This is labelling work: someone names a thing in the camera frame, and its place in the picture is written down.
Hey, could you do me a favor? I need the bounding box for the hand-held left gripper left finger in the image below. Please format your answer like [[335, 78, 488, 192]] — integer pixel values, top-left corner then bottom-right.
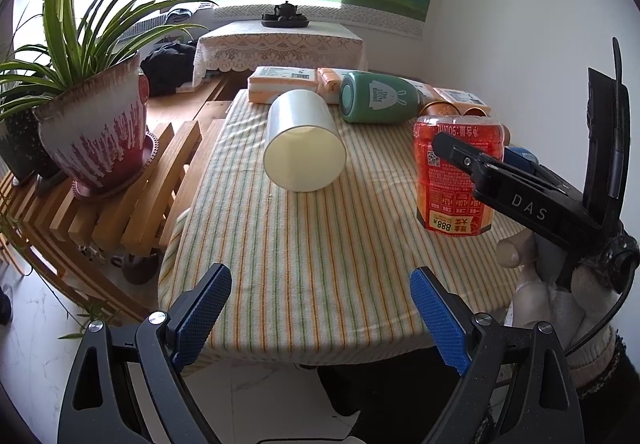
[[57, 263, 234, 444]]

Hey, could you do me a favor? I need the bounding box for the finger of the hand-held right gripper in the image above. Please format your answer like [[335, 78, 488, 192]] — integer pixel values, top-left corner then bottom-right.
[[432, 131, 604, 246], [504, 146, 583, 199]]

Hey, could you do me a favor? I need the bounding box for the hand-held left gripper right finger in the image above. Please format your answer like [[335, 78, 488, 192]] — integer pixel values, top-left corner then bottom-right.
[[409, 266, 586, 444]]

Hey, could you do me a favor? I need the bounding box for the white cup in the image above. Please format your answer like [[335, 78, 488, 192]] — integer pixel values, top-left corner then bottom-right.
[[263, 90, 348, 194]]

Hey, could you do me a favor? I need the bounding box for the person's right forearm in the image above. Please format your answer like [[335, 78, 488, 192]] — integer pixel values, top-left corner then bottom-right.
[[570, 329, 632, 430]]

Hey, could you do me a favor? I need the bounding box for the person's right hand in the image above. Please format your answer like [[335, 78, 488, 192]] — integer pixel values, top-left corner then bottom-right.
[[495, 228, 617, 370]]

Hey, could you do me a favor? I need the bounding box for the brown clay pot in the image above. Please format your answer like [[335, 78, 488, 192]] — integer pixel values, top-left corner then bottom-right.
[[121, 253, 162, 286]]

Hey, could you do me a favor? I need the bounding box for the red drink bottle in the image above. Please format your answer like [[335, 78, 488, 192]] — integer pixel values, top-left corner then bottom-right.
[[413, 115, 505, 239]]

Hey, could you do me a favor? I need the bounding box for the wooden slatted plant rack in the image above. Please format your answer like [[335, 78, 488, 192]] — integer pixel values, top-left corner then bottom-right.
[[0, 73, 237, 297]]

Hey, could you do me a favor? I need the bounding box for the striped tablecloth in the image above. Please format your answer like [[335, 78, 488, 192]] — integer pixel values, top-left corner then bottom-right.
[[158, 89, 540, 368]]

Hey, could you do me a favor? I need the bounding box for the green bunny print bottle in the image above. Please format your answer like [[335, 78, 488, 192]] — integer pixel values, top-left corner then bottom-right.
[[339, 71, 426, 125]]

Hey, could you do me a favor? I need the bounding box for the red pot saucer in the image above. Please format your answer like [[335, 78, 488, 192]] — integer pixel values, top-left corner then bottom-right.
[[72, 131, 160, 200]]

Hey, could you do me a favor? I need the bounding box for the spider plant in red-white pot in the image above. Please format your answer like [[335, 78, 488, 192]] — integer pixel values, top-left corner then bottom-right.
[[0, 0, 221, 191]]

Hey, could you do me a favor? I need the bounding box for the large orange tissue pack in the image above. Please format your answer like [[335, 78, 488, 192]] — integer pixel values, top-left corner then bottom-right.
[[247, 66, 321, 105]]

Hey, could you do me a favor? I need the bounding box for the plant in dark pot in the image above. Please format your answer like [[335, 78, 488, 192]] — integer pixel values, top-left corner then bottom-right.
[[0, 44, 63, 186]]

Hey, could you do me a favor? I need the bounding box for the black cloth bundle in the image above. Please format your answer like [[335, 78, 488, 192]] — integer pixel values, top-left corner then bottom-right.
[[140, 42, 197, 96]]

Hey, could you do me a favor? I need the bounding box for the table with lace cloth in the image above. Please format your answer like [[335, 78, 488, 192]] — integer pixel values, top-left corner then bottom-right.
[[192, 21, 369, 86]]

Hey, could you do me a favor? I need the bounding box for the black tea tray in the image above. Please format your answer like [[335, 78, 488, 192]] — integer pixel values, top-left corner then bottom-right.
[[260, 12, 310, 29]]

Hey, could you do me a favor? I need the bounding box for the black cable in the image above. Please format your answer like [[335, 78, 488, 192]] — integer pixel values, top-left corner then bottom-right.
[[564, 274, 640, 358]]

